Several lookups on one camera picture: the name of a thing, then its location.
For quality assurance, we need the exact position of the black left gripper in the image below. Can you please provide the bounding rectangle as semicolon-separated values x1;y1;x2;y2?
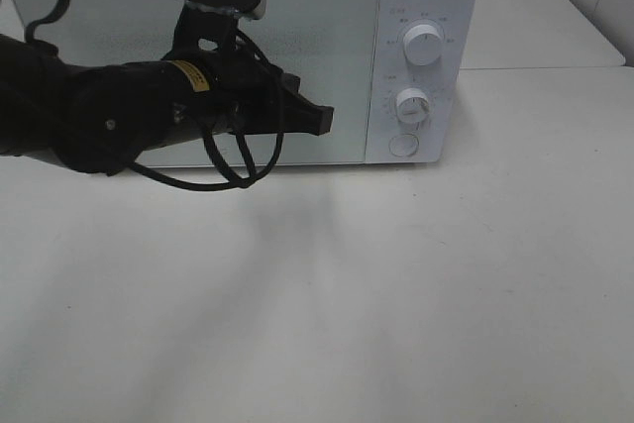
163;6;334;136

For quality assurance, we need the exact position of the white microwave door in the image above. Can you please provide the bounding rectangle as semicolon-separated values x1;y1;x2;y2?
37;0;377;165

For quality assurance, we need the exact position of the round microwave door button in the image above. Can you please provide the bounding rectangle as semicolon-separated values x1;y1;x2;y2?
388;133;419;158

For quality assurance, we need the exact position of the white microwave knob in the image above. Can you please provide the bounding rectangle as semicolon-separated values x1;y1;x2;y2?
402;20;444;66
395;88;430;125

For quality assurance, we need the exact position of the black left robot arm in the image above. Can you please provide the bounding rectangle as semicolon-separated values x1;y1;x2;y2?
1;7;334;181

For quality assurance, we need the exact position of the white microwave oven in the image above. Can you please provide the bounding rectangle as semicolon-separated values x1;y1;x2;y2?
1;0;475;182

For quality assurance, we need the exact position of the black left camera cable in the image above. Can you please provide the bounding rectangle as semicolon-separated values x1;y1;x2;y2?
0;0;288;192

